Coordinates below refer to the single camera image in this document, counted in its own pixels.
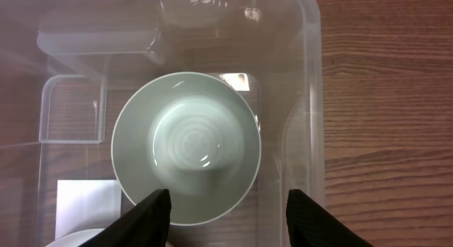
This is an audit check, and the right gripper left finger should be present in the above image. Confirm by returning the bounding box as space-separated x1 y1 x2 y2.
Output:
81 189 171 247

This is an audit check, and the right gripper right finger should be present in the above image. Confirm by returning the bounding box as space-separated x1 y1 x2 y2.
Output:
286 189 372 247

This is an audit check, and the grey plate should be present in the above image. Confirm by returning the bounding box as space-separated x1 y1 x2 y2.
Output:
44 227 174 247

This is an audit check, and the grey bowl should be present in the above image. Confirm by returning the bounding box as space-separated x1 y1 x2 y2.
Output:
110 71 262 226

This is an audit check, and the white label in bin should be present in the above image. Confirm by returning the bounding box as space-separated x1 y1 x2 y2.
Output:
55 180 122 239

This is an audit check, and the clear plastic storage bin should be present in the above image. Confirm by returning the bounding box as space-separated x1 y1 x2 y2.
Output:
1 0 324 246

